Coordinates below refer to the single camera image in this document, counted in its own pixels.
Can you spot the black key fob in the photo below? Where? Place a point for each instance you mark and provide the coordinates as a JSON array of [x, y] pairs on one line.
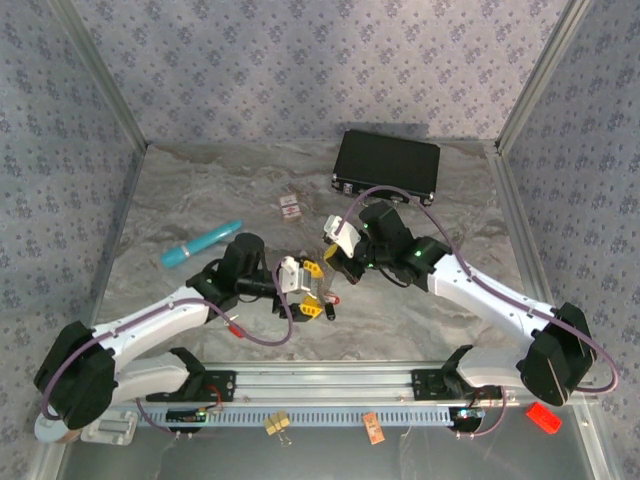
[[330, 312]]

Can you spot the red key tag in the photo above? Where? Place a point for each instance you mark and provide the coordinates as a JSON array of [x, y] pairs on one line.
[[332, 299]]

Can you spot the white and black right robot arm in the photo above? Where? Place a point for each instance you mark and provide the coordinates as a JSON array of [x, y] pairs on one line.
[[480, 295]]

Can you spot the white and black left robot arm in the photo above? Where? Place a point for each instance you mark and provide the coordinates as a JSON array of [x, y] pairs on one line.
[[150, 320]]

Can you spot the teal plastic tube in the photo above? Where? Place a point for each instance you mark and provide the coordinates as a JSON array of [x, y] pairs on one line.
[[200, 245]]

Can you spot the small red white card packet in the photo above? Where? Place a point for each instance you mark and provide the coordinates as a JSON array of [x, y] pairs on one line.
[[290, 207]]

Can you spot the tan binder clip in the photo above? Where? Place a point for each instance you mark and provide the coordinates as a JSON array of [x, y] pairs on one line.
[[276, 424]]

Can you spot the orange paper tag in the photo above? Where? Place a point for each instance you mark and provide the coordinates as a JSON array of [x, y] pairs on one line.
[[374, 427]]

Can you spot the left small circuit board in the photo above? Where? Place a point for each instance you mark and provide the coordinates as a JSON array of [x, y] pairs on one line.
[[187, 415]]

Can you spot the small circuit board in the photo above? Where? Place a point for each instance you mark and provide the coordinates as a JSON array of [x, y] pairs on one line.
[[187, 415], [467, 415]]

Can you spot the right small circuit board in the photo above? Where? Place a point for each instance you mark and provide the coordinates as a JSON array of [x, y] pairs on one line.
[[467, 415]]

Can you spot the red plastic block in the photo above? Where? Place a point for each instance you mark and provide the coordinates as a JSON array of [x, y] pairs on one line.
[[542, 417]]

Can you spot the roll of tape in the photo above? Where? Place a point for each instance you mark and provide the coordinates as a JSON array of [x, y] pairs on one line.
[[50, 434]]

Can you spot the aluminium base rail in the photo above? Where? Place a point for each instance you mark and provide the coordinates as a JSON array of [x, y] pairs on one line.
[[320, 382]]

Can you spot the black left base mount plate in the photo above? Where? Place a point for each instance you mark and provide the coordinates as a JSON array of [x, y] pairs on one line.
[[220, 385]]

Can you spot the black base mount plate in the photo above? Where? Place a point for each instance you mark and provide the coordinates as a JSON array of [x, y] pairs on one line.
[[425, 384], [220, 385]]

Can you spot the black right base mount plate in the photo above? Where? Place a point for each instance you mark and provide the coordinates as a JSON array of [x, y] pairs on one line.
[[425, 384]]

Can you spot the grey metal bracket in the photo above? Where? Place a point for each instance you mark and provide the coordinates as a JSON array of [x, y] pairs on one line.
[[110, 429]]

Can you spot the aluminium frame post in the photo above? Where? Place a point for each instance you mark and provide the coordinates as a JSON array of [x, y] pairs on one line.
[[542, 75], [100, 75]]

